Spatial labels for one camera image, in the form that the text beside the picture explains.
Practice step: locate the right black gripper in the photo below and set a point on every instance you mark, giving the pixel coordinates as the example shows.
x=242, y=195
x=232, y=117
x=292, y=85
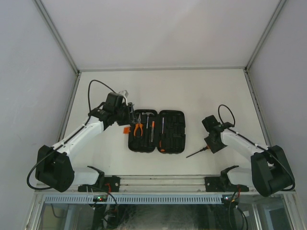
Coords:
x=214, y=148

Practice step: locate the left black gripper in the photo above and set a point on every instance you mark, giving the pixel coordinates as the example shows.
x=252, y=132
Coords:
x=130, y=119

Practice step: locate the orange handle screwdriver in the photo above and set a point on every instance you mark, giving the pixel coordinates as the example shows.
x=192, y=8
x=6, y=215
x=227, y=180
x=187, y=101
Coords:
x=201, y=150

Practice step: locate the orange handle needle-nose pliers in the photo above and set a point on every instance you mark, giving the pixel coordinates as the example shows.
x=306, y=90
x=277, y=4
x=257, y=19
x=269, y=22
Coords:
x=138, y=131

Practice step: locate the black handle claw hammer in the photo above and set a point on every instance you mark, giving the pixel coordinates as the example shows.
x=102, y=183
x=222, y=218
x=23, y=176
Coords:
x=147, y=115

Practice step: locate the black plastic tool case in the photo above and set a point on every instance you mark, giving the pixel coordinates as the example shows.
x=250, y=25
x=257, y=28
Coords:
x=174, y=139

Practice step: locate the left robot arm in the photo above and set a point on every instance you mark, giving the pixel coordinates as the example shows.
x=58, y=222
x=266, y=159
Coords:
x=54, y=164

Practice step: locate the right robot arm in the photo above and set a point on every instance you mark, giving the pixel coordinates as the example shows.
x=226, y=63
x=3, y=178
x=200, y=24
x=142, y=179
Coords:
x=269, y=171

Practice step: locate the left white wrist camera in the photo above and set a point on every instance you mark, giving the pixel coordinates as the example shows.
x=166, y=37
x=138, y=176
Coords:
x=124, y=93

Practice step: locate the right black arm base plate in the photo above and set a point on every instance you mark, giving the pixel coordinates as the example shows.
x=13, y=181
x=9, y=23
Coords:
x=229, y=180

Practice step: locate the aluminium front rail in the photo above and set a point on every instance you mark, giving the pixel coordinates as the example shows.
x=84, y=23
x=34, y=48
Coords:
x=162, y=184

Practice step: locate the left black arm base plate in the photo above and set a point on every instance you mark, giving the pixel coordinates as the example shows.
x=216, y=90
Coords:
x=103, y=183

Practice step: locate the blue slotted cable duct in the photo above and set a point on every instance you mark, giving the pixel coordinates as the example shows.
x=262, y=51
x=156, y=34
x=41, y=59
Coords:
x=122, y=199

